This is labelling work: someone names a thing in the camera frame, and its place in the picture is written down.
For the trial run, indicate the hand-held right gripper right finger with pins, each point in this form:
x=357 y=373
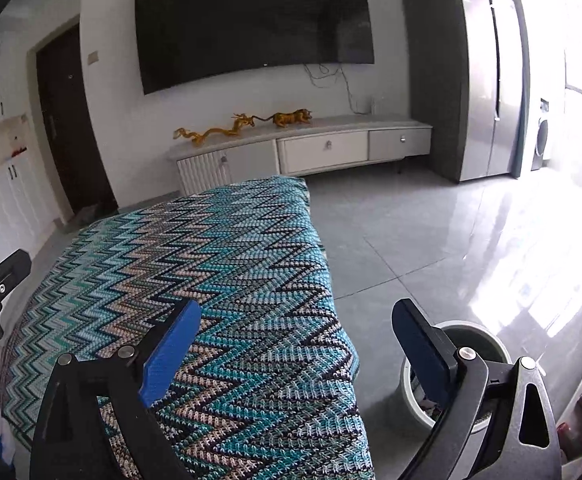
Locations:
x=421 y=355

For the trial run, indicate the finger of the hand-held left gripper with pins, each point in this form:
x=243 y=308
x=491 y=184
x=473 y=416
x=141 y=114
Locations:
x=8 y=272

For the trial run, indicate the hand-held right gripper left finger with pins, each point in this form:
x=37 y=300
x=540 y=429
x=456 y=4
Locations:
x=171 y=355

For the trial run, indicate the round grey trash bin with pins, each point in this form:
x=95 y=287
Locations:
x=411 y=395

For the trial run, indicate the zigzag knitted blanket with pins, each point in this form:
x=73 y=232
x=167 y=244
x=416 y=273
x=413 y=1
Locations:
x=251 y=285

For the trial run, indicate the dark brown door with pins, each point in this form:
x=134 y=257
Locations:
x=71 y=125

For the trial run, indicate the golden dragon figurine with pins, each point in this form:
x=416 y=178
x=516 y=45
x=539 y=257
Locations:
x=211 y=132

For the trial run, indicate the white television cabinet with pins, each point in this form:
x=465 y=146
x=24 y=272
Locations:
x=321 y=147

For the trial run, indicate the white washing machine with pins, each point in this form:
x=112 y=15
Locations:
x=542 y=135

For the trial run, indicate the golden tiger figurine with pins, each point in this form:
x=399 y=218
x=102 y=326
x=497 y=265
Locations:
x=288 y=118

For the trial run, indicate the silver grey refrigerator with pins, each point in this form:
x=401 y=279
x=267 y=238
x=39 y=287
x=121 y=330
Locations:
x=476 y=85

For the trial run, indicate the white wall cabinets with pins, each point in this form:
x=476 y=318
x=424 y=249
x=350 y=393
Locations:
x=6 y=200

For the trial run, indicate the wall switch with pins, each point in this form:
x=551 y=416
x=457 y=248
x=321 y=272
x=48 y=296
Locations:
x=93 y=58

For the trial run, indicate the black wall television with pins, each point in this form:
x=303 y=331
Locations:
x=256 y=20

